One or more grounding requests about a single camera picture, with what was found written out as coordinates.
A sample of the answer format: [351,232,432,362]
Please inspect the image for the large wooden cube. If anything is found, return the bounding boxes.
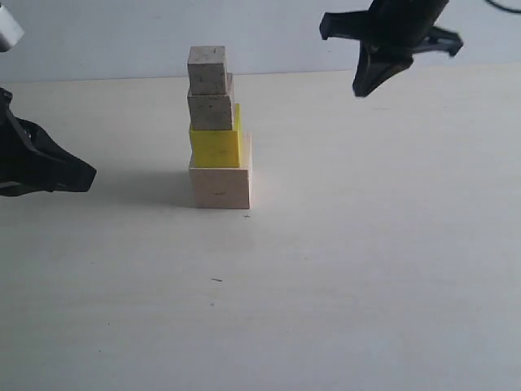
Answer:
[188,133,253,209]

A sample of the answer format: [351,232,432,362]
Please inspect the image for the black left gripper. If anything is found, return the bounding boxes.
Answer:
[1,88,97,197]

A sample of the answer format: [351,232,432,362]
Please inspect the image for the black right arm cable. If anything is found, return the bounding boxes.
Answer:
[484,0,521,12]

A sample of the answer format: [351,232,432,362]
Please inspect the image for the small wooden cube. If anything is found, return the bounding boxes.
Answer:
[187,46,227,95]

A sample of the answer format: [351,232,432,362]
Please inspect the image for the yellow cube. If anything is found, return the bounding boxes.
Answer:
[189,103,244,169]

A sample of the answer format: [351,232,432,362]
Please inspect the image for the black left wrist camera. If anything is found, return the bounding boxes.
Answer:
[0,2,24,53]

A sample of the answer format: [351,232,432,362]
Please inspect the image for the medium wooden cube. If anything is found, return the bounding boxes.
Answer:
[187,72,235,130]

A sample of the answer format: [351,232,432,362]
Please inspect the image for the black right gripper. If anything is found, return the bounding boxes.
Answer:
[319,0,463,98]

